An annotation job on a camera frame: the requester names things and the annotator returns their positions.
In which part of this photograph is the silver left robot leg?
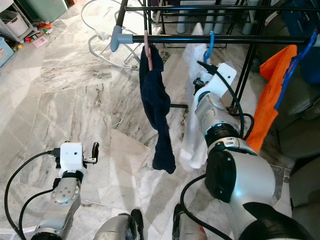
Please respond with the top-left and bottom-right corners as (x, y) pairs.
(92, 209), (143, 240)

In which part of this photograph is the white drawer shelf rack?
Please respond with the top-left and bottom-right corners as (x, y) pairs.
(0, 0), (33, 38)

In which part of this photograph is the silver right robot leg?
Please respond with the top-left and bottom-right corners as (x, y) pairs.
(172, 204), (211, 240)

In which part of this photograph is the white baby bouncer frame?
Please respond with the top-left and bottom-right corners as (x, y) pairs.
(80, 0), (141, 71)

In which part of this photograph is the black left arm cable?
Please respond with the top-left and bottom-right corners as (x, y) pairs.
(4, 148), (63, 240)

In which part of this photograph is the white shirt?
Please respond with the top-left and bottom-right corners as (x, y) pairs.
(180, 42), (211, 171)

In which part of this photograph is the navy blue garment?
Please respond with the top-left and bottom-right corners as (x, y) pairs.
(139, 44), (177, 174)

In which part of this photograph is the blue plastic clothes hanger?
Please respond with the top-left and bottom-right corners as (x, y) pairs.
(202, 31), (216, 63)
(272, 30), (320, 112)

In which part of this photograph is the orange garment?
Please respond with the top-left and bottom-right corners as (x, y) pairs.
(245, 45), (298, 153)

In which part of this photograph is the green laundry basket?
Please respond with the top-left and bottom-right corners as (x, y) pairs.
(20, 0), (68, 22)

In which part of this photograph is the pink clothes hanger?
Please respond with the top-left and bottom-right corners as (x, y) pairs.
(143, 30), (153, 71)

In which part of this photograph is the light blue storage bin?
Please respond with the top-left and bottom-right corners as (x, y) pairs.
(0, 37), (15, 66)

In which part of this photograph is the dark blue hanging cloth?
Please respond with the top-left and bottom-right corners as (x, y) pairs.
(280, 0), (320, 83)

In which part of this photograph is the black metal drying rack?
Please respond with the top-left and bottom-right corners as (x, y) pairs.
(110, 0), (320, 108)

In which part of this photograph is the silver robot leg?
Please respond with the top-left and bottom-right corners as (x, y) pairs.
(92, 209), (143, 240)
(172, 204), (211, 240)

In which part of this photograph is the pink card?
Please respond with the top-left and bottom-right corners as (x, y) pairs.
(32, 36), (47, 47)

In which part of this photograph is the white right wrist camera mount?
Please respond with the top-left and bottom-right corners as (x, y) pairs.
(206, 62), (237, 96)

